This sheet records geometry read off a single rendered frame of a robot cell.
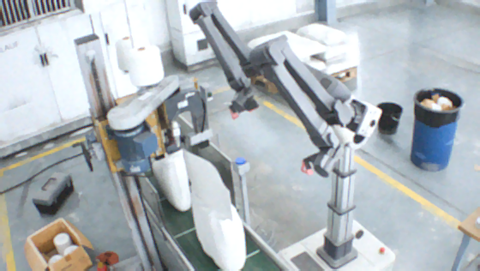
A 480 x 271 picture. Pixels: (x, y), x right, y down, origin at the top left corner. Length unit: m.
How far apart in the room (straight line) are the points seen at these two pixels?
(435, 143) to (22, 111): 4.33
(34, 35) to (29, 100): 0.76
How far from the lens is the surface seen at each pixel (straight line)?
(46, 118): 5.06
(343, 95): 1.75
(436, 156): 3.90
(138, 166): 2.11
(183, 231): 2.81
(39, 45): 4.78
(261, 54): 1.34
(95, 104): 2.19
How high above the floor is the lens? 2.27
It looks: 31 degrees down
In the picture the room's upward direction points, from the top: 6 degrees counter-clockwise
